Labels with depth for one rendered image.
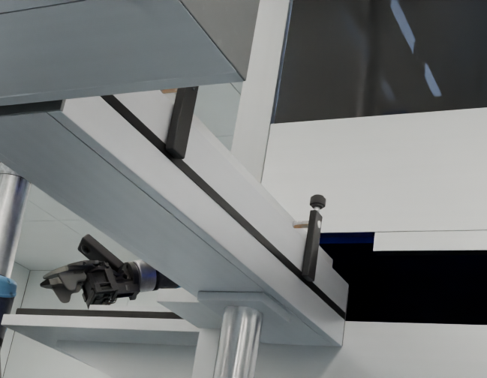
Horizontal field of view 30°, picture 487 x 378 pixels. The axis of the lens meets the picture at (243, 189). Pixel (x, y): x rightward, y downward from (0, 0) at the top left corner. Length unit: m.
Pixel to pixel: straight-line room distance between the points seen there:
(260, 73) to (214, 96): 3.57
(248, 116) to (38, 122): 0.79
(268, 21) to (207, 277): 0.66
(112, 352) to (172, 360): 0.12
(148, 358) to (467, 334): 0.56
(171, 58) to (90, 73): 0.07
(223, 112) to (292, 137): 3.81
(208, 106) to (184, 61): 4.61
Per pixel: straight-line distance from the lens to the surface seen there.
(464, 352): 1.24
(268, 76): 1.53
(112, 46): 0.62
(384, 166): 1.37
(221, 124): 5.40
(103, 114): 0.77
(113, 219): 0.93
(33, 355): 8.88
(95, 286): 2.01
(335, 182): 1.39
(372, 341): 1.28
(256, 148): 1.47
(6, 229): 2.09
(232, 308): 1.12
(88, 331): 1.55
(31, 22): 0.62
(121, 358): 1.57
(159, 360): 1.53
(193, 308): 1.28
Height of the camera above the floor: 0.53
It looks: 23 degrees up
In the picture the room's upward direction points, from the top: 9 degrees clockwise
